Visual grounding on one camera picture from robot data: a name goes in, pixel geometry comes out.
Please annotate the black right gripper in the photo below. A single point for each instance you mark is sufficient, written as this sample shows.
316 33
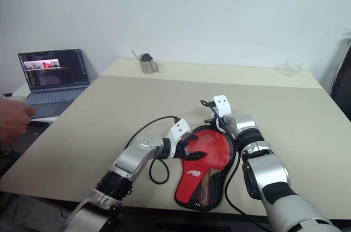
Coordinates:
211 121

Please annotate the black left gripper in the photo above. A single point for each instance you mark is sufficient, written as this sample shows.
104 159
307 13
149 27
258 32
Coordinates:
180 150

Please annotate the black red paddle case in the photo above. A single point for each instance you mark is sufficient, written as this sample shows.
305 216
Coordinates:
192 188

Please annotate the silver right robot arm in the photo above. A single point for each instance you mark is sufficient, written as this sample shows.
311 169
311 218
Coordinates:
268 171

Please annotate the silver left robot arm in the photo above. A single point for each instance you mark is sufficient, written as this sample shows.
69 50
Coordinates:
131 158

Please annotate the person's bare hand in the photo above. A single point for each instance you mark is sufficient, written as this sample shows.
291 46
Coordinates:
13 119

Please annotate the stainless steel cup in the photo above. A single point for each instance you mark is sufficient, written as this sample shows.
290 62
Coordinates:
149 68

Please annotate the beige table cover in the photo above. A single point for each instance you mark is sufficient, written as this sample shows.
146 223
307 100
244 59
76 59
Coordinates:
109 122

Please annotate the black lump in cup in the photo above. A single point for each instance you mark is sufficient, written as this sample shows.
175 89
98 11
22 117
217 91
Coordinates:
146 57

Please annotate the clear glass cup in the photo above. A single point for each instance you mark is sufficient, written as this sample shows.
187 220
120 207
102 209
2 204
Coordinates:
290 68

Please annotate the thin metal straw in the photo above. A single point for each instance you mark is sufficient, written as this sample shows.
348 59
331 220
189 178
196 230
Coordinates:
135 54

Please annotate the black panel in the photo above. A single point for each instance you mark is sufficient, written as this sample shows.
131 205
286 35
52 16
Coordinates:
342 84

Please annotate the grey open laptop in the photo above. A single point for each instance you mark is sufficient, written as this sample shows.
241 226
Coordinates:
55 67

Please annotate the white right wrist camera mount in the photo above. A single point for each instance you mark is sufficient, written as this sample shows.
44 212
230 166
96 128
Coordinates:
222 104

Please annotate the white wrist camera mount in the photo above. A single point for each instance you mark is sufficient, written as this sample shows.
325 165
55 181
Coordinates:
222 104
178 130

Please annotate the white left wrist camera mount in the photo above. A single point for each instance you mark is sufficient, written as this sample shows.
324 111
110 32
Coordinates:
178 130

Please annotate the black table frame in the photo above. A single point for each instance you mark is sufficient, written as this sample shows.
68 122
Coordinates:
164 219

